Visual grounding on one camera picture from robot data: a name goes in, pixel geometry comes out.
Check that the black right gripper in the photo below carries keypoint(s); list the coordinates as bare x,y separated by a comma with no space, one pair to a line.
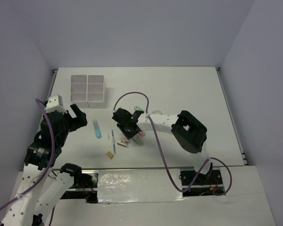
129,135

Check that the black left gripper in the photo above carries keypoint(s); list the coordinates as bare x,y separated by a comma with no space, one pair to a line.
81,120

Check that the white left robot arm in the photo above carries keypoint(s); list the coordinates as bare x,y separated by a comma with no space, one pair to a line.
30,206

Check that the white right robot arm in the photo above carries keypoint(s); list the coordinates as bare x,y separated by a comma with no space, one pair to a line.
189,132

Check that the pink mini stapler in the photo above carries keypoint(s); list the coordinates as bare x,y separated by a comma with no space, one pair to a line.
123,142

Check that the blue ballpoint pen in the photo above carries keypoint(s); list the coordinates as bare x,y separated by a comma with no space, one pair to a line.
113,142

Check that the grey white eraser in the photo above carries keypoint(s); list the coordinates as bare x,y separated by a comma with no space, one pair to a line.
138,141

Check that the blue highlighter pen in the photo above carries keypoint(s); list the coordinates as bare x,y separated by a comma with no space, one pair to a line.
96,128

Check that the clear tape roll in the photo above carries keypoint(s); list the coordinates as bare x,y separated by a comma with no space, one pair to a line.
157,112

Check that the yellow eraser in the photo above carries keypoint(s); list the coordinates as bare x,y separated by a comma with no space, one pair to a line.
110,155

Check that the left white compartment organizer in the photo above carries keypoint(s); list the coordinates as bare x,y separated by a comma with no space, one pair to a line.
78,90

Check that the white compartment organizer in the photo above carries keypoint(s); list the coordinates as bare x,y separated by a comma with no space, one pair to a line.
78,90
96,91

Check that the right white compartment organizer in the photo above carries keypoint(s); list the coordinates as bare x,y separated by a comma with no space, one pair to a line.
96,91

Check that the silver foil covered panel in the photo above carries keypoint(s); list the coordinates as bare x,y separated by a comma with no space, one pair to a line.
136,186

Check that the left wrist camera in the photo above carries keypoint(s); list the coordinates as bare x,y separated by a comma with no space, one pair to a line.
55,102

